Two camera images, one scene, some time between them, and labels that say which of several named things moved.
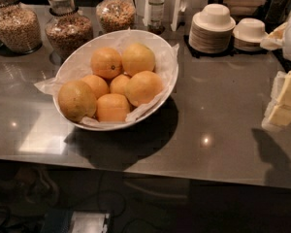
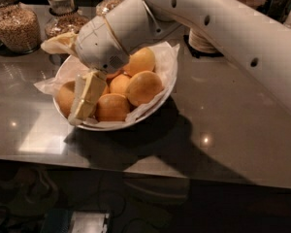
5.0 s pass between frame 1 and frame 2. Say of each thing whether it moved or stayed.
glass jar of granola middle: stayed
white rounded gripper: moved
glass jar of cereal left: stayed
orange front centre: stayed
